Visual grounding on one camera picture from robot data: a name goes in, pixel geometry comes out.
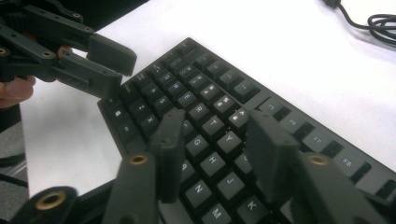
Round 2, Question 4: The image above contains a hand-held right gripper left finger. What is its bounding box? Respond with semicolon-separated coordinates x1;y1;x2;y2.
147;107;187;204

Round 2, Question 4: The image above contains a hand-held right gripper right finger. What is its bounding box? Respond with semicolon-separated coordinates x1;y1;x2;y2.
246;109;303;207

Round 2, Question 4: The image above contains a black computer keyboard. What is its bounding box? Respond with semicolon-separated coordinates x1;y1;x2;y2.
96;36;396;224

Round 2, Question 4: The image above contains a thin black cable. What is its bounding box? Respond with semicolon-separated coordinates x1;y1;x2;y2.
0;172;30;189

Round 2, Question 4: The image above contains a black keyboard cable with plug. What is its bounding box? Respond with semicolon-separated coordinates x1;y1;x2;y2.
321;0;396;47

